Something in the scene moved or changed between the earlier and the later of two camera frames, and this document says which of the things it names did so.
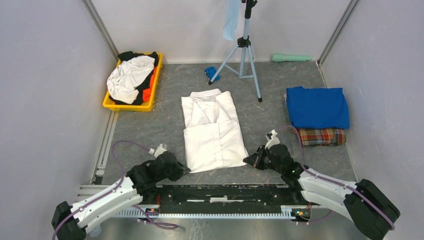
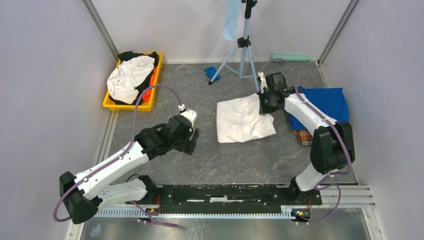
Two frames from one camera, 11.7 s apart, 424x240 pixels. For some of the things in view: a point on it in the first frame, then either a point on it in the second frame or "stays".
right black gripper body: (263, 160) → (266, 102)
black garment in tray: (125, 55) stays
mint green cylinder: (277, 57) stays
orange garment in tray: (147, 92) stays
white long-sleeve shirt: (213, 138) → (240, 119)
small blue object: (210, 72) stays
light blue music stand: (243, 42) stays
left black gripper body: (175, 173) → (180, 144)
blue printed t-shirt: (324, 108) stays
